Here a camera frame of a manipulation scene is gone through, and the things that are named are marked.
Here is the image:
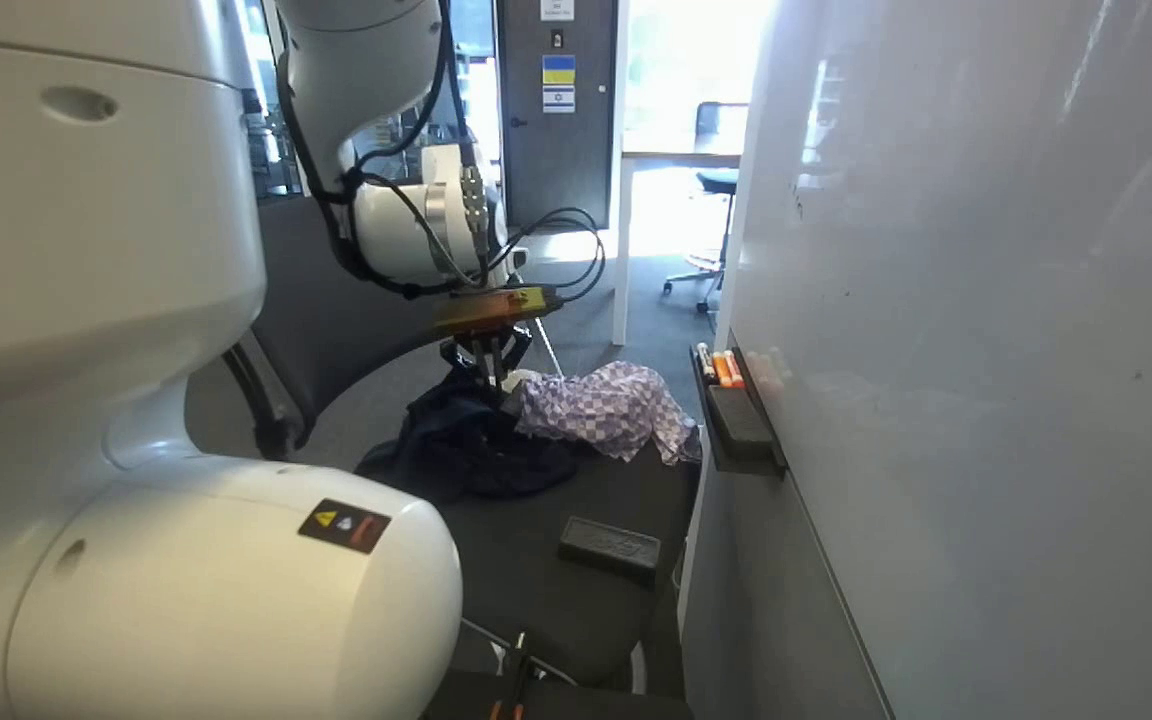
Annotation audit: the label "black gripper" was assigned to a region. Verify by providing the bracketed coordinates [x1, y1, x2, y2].
[444, 329, 537, 389]

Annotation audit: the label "dark navy clothing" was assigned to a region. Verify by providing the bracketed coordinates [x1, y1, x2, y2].
[353, 363, 596, 507]

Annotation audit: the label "blue patterned white towel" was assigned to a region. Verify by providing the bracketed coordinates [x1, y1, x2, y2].
[493, 357, 704, 473]

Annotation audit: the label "black mesh office chair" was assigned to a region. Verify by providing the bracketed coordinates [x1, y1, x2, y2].
[661, 94, 755, 321]

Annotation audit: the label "thin grey metal rod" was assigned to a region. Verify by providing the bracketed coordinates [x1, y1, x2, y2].
[528, 316, 570, 378]

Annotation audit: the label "black eraser block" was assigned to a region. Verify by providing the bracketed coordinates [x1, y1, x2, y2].
[555, 513, 667, 580]

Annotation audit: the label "orange marker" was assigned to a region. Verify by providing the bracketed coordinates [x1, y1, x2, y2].
[707, 345, 747, 395]

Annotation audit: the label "dark door panel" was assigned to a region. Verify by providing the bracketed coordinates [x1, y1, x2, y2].
[493, 0, 629, 234]

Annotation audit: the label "large whiteboard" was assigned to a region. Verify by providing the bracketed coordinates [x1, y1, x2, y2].
[678, 0, 1152, 720]

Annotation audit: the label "black camera cable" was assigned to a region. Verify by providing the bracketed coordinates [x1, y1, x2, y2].
[267, 0, 612, 307]

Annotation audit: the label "orange handled clamp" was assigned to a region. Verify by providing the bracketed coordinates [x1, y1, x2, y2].
[485, 627, 543, 720]

